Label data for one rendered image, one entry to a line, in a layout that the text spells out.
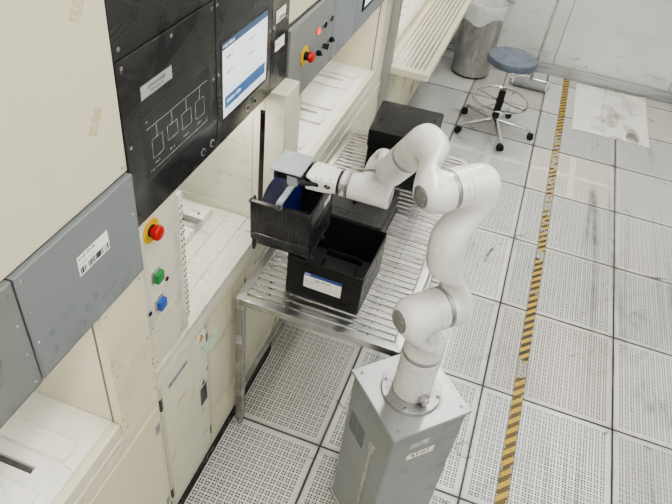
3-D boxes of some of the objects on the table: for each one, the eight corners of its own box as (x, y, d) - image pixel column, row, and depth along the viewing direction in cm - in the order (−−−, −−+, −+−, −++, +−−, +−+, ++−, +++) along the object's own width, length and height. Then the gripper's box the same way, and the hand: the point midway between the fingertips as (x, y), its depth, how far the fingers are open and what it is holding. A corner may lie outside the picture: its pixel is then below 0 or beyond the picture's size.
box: (423, 193, 279) (434, 144, 262) (360, 178, 283) (368, 129, 266) (433, 160, 300) (444, 113, 284) (374, 146, 304) (382, 99, 287)
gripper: (353, 159, 197) (299, 144, 200) (336, 186, 185) (278, 170, 188) (350, 179, 202) (297, 164, 205) (333, 207, 190) (277, 190, 193)
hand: (294, 168), depth 196 cm, fingers closed on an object, 3 cm apart
